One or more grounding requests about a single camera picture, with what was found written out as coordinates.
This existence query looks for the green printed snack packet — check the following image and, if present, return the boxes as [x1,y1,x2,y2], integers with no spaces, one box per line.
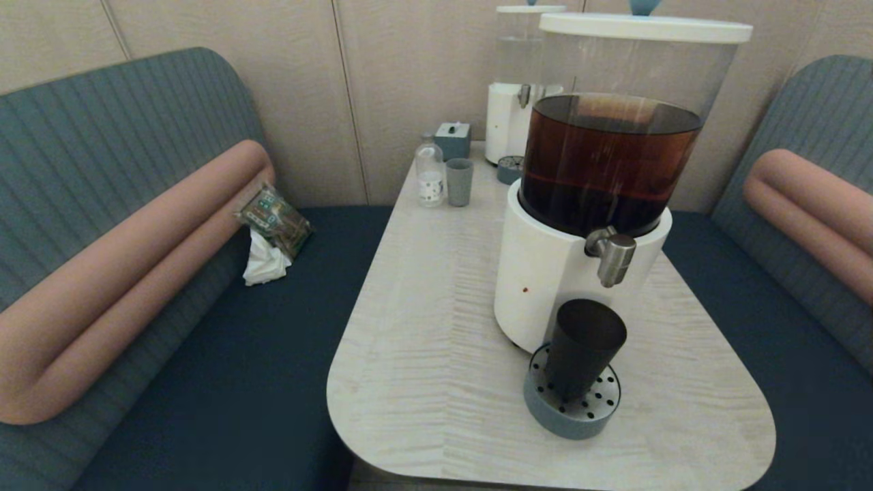
[234,181,315,260]

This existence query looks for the small clear water dispenser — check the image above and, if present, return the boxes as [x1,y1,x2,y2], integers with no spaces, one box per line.
[485,0,567,166]

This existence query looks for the clear plastic bottle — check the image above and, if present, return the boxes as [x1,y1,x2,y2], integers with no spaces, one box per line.
[415,133,446,208]

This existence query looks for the small blue-grey drip tray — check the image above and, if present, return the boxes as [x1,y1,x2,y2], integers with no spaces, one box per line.
[496,155,526,185]

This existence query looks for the grey-blue cup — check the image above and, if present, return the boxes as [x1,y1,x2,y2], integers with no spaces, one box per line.
[446,158,474,207]

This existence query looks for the pink bolster cushion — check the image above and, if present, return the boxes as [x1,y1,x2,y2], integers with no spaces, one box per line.
[0,140,276,426]
[742,149,873,306]

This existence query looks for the large blue-grey perforated drip tray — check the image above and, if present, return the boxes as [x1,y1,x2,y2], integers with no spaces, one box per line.
[524,344,622,441]

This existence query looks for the crumpled white tissue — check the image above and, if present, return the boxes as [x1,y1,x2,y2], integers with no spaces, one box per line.
[243,227,293,286]

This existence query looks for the dark brown plastic cup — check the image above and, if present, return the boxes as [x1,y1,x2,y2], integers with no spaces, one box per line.
[544,299,627,402]

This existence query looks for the teal ribbed sofa bench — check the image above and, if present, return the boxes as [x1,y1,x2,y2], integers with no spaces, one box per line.
[0,46,396,491]
[662,55,873,491]

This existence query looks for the blue-grey tissue box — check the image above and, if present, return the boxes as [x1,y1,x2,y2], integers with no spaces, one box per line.
[434,122,472,162]

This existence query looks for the metal dispenser tap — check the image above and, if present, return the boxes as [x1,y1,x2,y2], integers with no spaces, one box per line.
[585,226,637,288]

